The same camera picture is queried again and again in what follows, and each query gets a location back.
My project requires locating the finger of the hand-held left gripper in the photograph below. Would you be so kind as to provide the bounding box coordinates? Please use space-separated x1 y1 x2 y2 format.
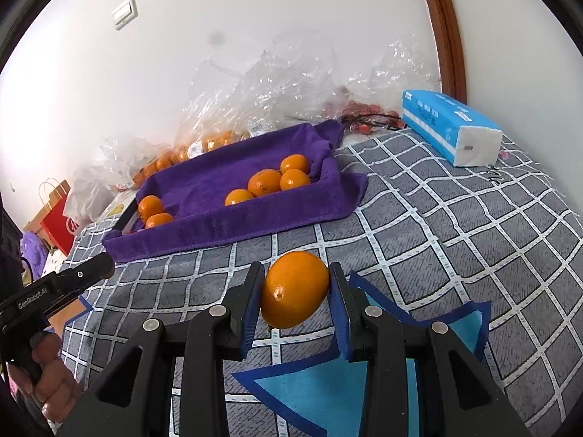
43 253 116 301

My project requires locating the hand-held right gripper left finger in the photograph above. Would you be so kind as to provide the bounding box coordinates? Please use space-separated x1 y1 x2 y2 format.
55 261 266 437

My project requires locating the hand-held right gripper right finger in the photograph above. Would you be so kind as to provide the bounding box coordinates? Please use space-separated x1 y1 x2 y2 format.
329 263 531 437

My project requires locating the oval orange mandarin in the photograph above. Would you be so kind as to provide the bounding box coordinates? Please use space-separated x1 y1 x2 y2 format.
260 251 330 329

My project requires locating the black tray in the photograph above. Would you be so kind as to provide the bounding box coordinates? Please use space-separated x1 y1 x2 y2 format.
116 198 140 237

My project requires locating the large orange mandarin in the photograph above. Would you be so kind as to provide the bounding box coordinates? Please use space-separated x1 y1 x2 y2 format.
247 169 283 198

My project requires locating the purple towel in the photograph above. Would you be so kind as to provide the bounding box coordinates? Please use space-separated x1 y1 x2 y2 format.
101 119 369 265

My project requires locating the person's left hand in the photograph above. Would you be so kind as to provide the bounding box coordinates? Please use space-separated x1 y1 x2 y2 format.
25 332 85 424

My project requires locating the white plush toy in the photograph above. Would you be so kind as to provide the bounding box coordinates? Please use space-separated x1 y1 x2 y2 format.
43 250 69 278

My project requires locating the red paper bag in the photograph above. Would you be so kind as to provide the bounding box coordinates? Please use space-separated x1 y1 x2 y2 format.
40 207 80 258

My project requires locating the purple plush toy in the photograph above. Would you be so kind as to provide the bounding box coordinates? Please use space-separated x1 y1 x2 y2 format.
20 231 50 283

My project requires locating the white printed sheet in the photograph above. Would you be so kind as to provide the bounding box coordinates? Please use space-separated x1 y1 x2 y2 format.
98 189 137 226

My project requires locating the brown paper bag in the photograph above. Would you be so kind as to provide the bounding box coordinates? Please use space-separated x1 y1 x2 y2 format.
23 180 71 233

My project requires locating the white plastic bag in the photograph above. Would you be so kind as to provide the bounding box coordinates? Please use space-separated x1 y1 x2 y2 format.
61 164 119 226

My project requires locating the grey plaid blanket with stars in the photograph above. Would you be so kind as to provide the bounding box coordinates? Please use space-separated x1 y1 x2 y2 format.
43 127 583 437

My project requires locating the small clear plastic bag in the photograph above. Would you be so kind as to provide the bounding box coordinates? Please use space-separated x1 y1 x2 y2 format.
100 134 160 178

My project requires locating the bag of small oranges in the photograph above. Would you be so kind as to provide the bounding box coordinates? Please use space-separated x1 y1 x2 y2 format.
130 127 251 187

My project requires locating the pack of red cherry tomatoes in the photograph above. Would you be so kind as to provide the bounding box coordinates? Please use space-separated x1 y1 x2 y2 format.
339 100 406 135

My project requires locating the blue tissue pack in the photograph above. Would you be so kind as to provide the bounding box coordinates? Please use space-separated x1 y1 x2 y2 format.
401 90 504 168

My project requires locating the large clear plastic bag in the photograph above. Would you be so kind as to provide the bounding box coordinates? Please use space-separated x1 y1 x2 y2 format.
180 27 351 146

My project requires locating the crumpled clear plastic bag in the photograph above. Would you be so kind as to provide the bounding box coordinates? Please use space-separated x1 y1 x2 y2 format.
344 32 442 110

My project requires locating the white light switch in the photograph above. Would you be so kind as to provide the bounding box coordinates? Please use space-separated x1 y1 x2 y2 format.
111 0 138 32

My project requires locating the brown wooden door frame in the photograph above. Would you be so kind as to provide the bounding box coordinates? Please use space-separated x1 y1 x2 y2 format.
412 0 468 101

